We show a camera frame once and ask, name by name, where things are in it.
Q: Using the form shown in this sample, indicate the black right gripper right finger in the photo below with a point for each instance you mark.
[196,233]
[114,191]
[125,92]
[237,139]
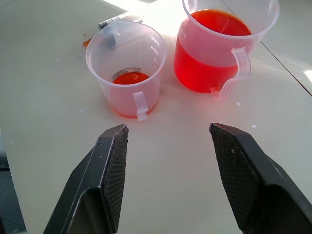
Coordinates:
[256,180]

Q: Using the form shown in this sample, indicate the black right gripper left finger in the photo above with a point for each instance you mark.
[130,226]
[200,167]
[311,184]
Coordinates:
[95,180]

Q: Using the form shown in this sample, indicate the small clear plastic measuring cup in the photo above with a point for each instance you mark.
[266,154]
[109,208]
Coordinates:
[126,70]

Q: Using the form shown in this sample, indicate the large clear plastic measuring cup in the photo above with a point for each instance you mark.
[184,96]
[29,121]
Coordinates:
[214,48]

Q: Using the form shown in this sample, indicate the clear plastic syringe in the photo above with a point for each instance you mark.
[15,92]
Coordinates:
[114,26]

